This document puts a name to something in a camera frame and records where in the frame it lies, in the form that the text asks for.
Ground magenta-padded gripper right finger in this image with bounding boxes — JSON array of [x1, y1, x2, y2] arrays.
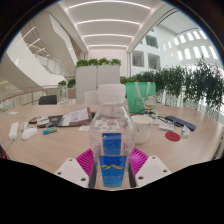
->
[[128, 147, 172, 189]]

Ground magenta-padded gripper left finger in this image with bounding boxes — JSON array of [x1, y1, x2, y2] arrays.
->
[[54, 148, 98, 190]]

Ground clear blue-labelled water bottle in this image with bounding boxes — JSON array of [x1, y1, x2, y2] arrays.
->
[[87, 83, 137, 191]]

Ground flat round red coaster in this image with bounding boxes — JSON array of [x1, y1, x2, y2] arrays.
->
[[164, 131, 182, 142]]

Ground white paper cup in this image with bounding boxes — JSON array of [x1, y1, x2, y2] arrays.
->
[[130, 114, 154, 146]]

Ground small white packet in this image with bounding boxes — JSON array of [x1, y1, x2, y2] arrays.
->
[[158, 122, 175, 132]]

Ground blue and green tube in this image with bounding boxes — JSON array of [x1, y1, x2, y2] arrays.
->
[[42, 126, 59, 136]]

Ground small white folded card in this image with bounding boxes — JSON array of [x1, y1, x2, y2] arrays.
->
[[180, 125, 191, 138]]

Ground open printed magazine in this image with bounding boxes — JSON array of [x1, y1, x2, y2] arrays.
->
[[60, 106, 93, 128]]

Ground black notebook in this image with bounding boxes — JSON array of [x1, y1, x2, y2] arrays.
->
[[36, 114, 64, 129]]

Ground dark blue flat case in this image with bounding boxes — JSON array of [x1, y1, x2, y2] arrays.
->
[[164, 115, 198, 132]]

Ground white computer mouse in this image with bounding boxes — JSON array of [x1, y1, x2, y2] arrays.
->
[[21, 127, 39, 141]]

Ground green tote bag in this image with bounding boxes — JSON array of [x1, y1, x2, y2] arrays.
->
[[125, 81, 157, 115]]

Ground black chair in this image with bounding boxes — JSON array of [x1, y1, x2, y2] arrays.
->
[[38, 94, 59, 106]]

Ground white chair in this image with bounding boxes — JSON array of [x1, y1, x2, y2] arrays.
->
[[83, 90, 101, 106]]

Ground white planter cabinet with plants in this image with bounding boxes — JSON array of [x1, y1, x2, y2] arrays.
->
[[74, 57, 123, 105]]

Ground green hedge of plants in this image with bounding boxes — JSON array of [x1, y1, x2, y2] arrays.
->
[[120, 59, 224, 113]]

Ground ceiling light strips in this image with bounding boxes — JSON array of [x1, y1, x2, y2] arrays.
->
[[67, 0, 153, 49]]

